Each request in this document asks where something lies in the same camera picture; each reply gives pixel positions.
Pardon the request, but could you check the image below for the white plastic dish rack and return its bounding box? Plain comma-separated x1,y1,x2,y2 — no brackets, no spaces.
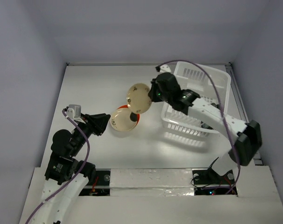
161,62,231,137

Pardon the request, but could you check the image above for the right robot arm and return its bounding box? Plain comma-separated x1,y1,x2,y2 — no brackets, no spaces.
148,72,262,183

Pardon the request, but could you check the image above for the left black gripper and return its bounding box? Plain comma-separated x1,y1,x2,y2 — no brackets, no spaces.
71,112,110,155

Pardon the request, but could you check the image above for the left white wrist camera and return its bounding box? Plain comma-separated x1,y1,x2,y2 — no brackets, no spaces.
63,104,83,122

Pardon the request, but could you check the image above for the white foam strip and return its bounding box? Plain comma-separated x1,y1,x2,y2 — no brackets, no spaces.
109,168,194,197

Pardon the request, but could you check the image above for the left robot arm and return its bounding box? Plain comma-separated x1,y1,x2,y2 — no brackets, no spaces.
26,108,110,224

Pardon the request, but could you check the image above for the cream plate with dark spot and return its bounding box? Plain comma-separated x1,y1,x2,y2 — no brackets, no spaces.
110,107,139,132

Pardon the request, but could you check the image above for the beige patterned plate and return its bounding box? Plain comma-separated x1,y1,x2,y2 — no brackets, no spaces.
126,83,152,114

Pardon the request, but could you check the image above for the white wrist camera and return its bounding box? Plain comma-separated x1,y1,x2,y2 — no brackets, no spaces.
155,64,172,73
63,104,83,122

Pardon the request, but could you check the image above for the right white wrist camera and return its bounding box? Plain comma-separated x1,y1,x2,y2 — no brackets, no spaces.
155,64,172,73

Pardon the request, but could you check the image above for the orange plate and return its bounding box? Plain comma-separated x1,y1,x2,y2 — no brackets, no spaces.
117,105,140,129

